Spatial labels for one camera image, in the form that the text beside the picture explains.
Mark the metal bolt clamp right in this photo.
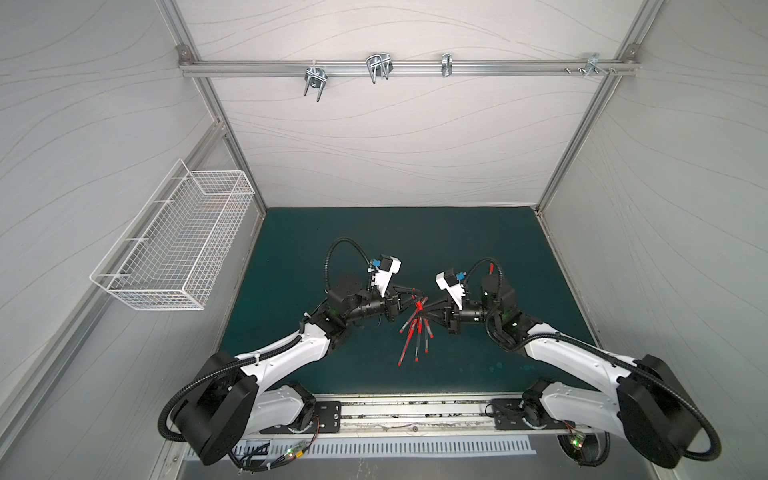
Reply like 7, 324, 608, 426
563, 53, 618, 78

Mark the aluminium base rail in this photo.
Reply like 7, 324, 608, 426
167, 392, 661, 442

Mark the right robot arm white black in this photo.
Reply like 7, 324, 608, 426
423, 270, 722, 469

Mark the metal u-bolt clamp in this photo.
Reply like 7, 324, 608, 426
303, 66, 328, 102
365, 53, 393, 84

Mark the small metal bracket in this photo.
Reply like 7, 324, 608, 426
441, 53, 453, 78

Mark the white slotted cable duct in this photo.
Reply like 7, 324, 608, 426
182, 436, 537, 462

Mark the left base cable bundle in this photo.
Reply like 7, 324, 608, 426
226, 413, 322, 474

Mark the white wire basket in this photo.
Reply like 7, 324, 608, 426
89, 159, 254, 311

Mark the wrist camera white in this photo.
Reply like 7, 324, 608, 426
435, 269, 466, 310
370, 255, 402, 297

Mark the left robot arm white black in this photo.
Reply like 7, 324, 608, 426
157, 276, 424, 468

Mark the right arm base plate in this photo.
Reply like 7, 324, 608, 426
483, 398, 565, 431

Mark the aluminium crossbar rail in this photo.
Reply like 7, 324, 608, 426
180, 57, 641, 78

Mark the metal U-bolt clamp middle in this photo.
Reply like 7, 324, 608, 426
365, 53, 393, 84

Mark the green table mat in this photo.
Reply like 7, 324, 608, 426
221, 207, 591, 394

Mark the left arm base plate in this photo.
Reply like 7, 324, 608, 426
259, 401, 342, 435

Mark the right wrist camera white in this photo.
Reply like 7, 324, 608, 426
435, 269, 466, 310

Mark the metal U-bolt clamp left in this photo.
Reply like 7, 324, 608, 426
303, 66, 328, 102

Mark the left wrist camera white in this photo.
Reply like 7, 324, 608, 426
370, 255, 402, 297

